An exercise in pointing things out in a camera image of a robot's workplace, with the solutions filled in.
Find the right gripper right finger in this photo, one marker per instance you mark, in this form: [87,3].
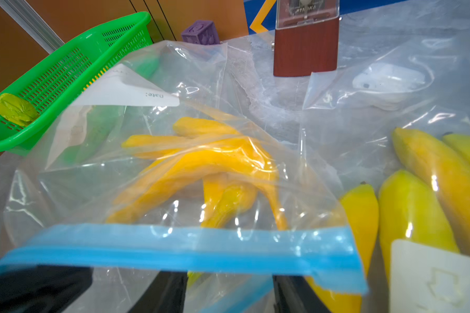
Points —
[294,294]

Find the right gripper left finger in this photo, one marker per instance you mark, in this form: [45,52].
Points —
[165,294]

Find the clear zip-top bag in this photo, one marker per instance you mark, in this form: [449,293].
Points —
[348,132]
[63,191]

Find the yellow banana bunch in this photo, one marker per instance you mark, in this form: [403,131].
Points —
[233,168]
[422,216]

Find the yellow banana pair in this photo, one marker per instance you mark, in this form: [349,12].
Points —
[17,110]

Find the green plastic basket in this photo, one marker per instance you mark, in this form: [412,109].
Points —
[56,81]

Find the small white object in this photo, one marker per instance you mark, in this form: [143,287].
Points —
[389,78]

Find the brown wooden metronome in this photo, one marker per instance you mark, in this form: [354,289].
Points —
[306,37]

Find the purple cube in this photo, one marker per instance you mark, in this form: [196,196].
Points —
[201,32]

